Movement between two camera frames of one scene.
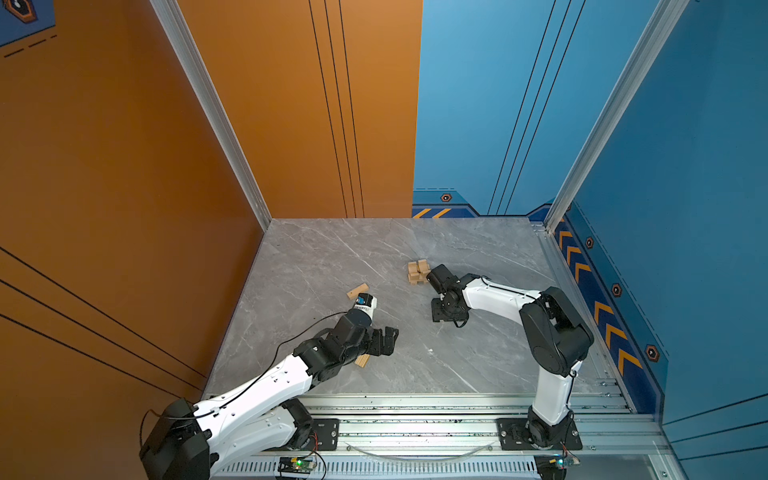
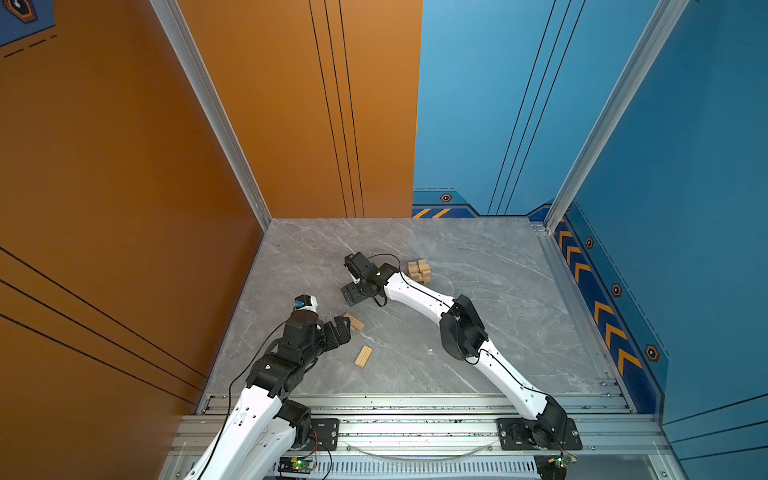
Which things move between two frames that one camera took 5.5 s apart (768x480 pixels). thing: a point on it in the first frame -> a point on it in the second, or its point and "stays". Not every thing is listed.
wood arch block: [423, 266] stays
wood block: [416, 278] stays
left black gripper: [389, 341] -> [333, 340]
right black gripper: [437, 316] -> [348, 292]
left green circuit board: [295, 465] stays
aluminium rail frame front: [484, 436] stays
